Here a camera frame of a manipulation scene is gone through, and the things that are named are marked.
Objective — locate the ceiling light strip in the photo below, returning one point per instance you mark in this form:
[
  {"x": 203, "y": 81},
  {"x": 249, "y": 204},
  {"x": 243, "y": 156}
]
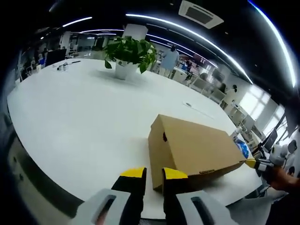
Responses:
[
  {"x": 77, "y": 21},
  {"x": 294, "y": 82},
  {"x": 131, "y": 15}
]

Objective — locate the black computer monitor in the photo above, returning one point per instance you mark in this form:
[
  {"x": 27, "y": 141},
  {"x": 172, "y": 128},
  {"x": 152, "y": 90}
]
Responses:
[{"x": 55, "y": 57}]

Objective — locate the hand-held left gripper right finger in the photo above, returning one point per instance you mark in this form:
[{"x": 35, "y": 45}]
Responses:
[{"x": 178, "y": 204}]

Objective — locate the brown cardboard shoe box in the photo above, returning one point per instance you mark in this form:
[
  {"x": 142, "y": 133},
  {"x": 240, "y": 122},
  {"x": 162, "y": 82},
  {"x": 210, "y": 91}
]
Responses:
[{"x": 194, "y": 145}]

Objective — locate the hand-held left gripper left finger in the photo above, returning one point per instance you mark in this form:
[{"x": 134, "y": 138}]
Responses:
[{"x": 131, "y": 201}]

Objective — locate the small white desk item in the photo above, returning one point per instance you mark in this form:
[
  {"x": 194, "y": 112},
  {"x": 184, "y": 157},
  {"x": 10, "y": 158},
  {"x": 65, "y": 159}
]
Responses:
[{"x": 62, "y": 67}]

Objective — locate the blue wet wipes pack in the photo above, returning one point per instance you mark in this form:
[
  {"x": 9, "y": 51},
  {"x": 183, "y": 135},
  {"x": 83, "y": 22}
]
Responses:
[{"x": 243, "y": 150}]

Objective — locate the green potted plant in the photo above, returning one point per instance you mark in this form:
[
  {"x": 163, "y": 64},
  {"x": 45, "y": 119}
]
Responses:
[{"x": 126, "y": 49}]

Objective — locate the white office chair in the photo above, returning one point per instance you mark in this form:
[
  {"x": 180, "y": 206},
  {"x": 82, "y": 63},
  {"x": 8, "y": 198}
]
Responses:
[
  {"x": 217, "y": 96},
  {"x": 198, "y": 84}
]

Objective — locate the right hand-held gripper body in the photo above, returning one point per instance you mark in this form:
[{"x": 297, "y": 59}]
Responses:
[{"x": 277, "y": 154}]

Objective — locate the ceiling air vent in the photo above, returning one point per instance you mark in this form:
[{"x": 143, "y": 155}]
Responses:
[{"x": 201, "y": 14}]

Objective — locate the person's right hand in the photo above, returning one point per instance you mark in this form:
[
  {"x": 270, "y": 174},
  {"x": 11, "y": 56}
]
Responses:
[{"x": 283, "y": 179}]

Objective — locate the black pen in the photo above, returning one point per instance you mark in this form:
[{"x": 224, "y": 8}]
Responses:
[{"x": 75, "y": 62}]

